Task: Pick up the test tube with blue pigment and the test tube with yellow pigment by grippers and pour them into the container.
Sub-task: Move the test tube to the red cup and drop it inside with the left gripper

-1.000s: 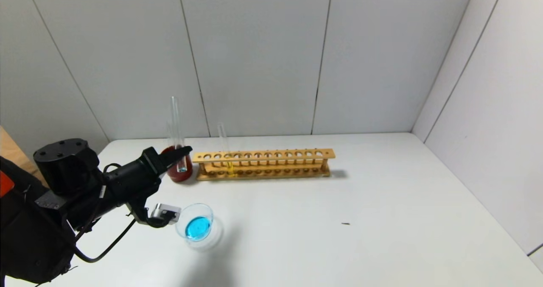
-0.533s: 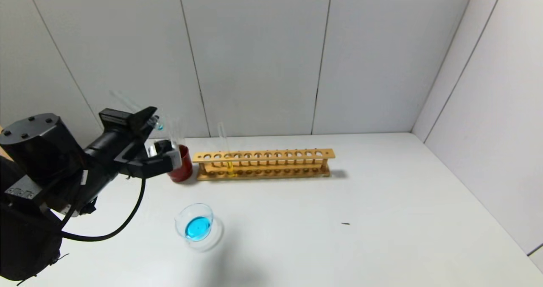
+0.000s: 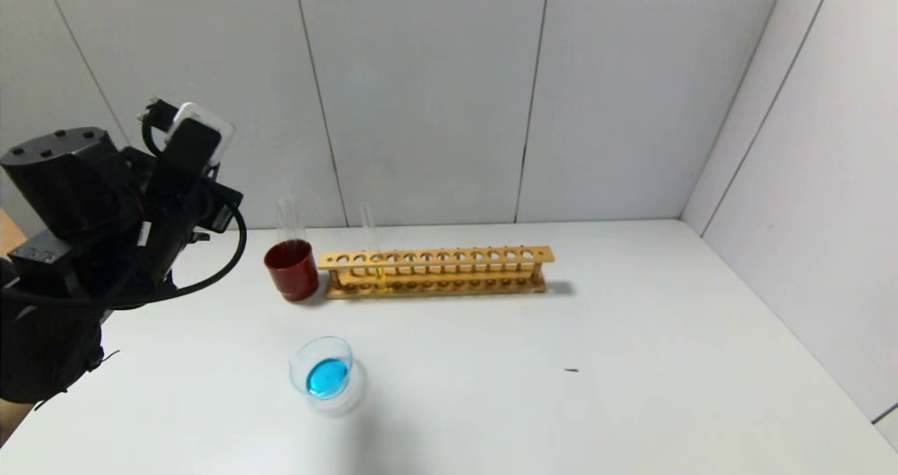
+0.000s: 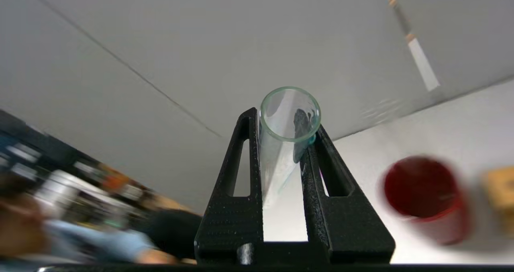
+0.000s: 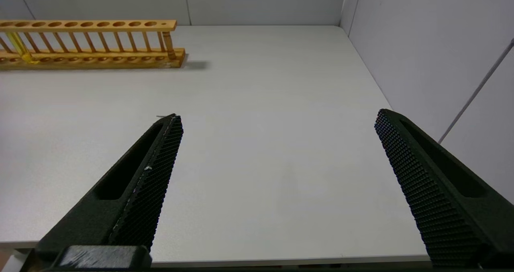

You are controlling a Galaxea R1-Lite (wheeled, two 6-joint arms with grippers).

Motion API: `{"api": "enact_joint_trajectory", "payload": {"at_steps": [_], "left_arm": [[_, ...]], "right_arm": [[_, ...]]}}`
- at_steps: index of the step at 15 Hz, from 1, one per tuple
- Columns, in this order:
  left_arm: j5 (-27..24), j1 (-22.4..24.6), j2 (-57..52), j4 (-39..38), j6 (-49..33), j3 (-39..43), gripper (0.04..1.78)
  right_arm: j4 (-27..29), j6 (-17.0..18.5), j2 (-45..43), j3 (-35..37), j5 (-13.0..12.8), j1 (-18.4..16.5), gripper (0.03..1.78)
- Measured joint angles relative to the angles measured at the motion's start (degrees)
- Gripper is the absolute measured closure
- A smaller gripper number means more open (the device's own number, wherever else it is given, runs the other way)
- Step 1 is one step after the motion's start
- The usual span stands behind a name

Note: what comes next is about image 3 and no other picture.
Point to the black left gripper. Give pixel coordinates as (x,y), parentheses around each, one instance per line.
(182,173)

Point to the glass test tube yellow pigment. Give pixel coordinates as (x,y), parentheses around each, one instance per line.
(380,278)

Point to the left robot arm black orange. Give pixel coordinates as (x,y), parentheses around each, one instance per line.
(63,180)

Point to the empty clear glass test tube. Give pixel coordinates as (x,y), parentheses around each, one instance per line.
(289,222)

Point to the wooden test tube rack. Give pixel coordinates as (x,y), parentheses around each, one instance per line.
(435,256)

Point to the dark red cup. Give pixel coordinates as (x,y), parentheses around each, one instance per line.
(295,275)

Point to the clear glass dish with spout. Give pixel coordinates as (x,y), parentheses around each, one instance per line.
(330,377)

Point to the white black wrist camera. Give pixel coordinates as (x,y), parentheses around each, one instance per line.
(200,112)

